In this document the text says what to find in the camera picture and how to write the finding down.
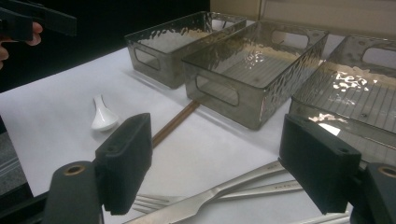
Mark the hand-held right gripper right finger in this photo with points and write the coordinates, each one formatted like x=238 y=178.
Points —
x=317 y=161

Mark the metal table knife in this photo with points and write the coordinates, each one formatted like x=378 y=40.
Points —
x=186 y=207

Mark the white ceramic spoon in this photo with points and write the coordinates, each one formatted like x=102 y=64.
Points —
x=104 y=119

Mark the metal fork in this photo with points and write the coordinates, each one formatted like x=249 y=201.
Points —
x=264 y=189

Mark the smoky clear plastic bin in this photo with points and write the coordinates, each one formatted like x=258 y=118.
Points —
x=168 y=74
x=249 y=112
x=358 y=93

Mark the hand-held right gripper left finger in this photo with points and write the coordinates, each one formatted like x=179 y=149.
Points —
x=121 y=161

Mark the beige wooden desk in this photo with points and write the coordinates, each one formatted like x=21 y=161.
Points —
x=342 y=18

